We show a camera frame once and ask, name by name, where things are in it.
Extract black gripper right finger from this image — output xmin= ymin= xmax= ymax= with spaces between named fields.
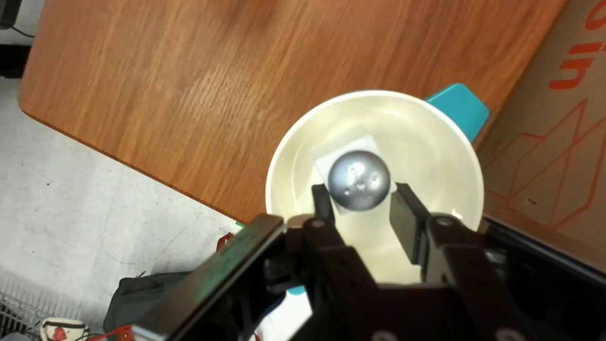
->
xmin=389 ymin=182 xmax=510 ymax=292

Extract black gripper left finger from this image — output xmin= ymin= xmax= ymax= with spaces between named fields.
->
xmin=302 ymin=182 xmax=383 ymax=292

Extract white salt cellar silver top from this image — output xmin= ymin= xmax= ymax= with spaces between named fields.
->
xmin=317 ymin=134 xmax=393 ymax=214

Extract brown cardboard sheet red print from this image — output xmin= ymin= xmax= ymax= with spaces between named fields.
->
xmin=472 ymin=0 xmax=606 ymax=275

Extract brown wooden table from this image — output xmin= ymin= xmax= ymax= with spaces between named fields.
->
xmin=18 ymin=0 xmax=571 ymax=227

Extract white mug red print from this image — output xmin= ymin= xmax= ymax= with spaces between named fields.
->
xmin=39 ymin=316 xmax=92 ymax=341

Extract white pot teal handles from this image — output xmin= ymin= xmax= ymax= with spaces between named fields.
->
xmin=264 ymin=81 xmax=493 ymax=299

